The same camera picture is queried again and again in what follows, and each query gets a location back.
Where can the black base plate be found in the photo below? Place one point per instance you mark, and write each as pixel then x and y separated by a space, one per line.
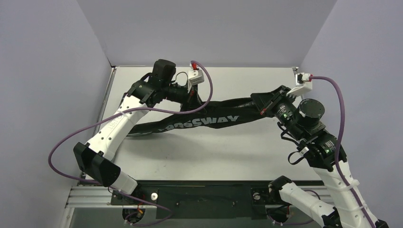
pixel 213 199

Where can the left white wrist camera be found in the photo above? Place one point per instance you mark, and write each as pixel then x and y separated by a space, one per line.
pixel 195 77

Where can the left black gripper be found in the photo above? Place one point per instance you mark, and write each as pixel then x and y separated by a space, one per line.
pixel 190 95

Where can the aluminium frame rail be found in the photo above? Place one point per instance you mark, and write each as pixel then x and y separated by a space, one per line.
pixel 99 197

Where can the black Crossway racket bag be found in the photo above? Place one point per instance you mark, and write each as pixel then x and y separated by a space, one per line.
pixel 216 115

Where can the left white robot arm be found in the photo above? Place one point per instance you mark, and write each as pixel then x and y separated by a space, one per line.
pixel 95 157

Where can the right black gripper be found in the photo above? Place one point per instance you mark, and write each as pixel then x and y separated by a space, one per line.
pixel 264 104

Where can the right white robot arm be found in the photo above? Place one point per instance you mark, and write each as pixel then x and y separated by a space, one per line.
pixel 320 149

